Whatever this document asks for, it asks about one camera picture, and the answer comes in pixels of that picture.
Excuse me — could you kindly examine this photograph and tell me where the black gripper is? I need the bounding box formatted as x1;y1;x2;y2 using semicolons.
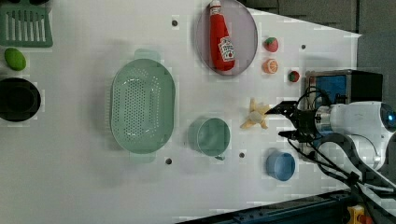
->
266;101;324;143

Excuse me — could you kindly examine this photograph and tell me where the yellow plush peeled banana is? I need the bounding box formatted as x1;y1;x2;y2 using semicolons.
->
240;98;271;130

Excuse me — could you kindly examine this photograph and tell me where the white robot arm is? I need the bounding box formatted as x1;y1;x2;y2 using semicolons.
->
266;101;395;170

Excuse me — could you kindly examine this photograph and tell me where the small red strawberry toy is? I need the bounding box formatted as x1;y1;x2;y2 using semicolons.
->
288;71;300;82

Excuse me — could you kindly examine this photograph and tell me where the blue plastic cup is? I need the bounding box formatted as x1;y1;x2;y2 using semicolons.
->
265;150;295;181

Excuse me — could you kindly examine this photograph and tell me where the orange slice toy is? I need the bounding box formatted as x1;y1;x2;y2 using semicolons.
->
262;59;278;74

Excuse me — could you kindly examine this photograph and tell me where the plush strawberry with green top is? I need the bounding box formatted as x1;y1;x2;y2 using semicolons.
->
264;37;278;52

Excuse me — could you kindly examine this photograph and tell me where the green plastic cup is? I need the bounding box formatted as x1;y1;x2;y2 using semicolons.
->
187;117;231;161

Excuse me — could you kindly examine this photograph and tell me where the red plush ketchup bottle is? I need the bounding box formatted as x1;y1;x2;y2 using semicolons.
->
209;0;235;71

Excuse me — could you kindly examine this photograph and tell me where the round grey plate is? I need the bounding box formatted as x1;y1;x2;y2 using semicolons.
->
194;0;258;76

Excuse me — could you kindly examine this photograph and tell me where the yellow red emergency button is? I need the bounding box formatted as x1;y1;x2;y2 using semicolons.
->
347;205;374;224

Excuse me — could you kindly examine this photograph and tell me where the green perforated colander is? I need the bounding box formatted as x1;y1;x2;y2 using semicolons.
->
109;49;176;162

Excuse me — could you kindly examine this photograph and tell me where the black round bowl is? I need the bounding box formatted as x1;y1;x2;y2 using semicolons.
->
0;77;41;122

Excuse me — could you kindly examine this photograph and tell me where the green plush avocado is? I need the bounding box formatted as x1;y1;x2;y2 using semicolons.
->
5;48;26;71

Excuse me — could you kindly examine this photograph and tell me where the green dish rack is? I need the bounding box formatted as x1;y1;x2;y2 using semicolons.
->
0;0;53;48

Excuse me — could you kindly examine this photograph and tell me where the blue metal frame rail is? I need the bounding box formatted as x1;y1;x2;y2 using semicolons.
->
178;190;357;224

